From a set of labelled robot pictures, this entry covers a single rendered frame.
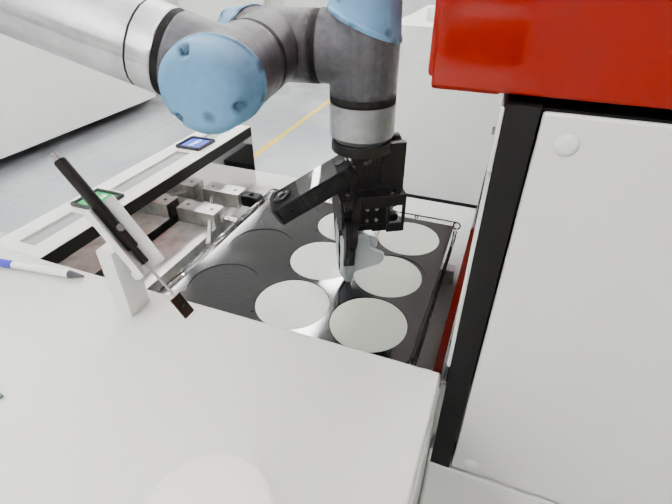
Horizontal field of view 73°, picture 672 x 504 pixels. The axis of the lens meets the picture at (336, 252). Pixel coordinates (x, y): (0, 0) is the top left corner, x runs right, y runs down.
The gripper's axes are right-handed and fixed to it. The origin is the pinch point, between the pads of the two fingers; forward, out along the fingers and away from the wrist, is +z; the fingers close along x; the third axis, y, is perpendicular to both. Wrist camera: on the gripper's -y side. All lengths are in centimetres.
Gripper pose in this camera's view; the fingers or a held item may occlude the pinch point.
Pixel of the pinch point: (342, 273)
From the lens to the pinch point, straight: 64.5
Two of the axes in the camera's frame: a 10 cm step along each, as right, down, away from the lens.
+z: 0.0, 8.2, 5.7
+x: -1.8, -5.6, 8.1
